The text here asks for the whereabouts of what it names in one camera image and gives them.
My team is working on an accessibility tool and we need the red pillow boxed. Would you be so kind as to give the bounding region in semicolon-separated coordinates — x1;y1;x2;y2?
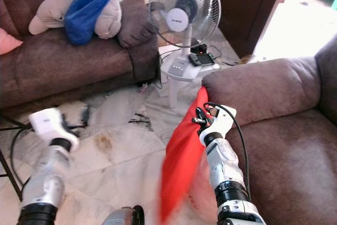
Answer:
160;86;219;224

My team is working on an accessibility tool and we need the brown fabric sofa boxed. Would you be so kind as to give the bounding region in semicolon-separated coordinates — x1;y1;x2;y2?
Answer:
201;35;337;225
0;0;160;111

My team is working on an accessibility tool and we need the pink pillow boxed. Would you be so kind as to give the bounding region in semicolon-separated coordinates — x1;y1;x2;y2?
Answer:
0;27;23;55

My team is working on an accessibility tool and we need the black handheld device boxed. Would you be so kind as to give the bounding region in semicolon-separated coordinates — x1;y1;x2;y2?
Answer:
189;52;216;67

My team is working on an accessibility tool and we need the black charger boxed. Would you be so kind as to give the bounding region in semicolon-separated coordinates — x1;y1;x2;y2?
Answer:
191;41;209;54

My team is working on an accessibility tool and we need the black folding stand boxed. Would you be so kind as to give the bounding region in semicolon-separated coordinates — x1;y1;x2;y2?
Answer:
0;120;27;187

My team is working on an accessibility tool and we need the white electric fan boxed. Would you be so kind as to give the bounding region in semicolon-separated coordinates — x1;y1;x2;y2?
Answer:
148;0;222;82

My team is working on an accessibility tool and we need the blue bag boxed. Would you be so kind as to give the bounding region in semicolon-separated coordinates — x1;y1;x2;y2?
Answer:
65;0;112;45

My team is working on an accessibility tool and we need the grey cushion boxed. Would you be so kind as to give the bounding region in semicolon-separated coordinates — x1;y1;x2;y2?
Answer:
28;0;123;40

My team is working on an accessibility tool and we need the grey robot leg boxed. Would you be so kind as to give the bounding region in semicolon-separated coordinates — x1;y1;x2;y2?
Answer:
103;206;145;225

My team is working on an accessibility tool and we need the dark brown wooden door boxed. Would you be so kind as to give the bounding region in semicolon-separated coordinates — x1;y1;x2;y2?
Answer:
211;0;298;57

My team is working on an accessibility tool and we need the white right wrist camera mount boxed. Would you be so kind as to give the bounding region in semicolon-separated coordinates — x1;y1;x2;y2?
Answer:
200;105;237;146

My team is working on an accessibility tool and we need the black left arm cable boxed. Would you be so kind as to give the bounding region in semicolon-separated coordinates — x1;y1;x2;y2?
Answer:
9;125;33;184

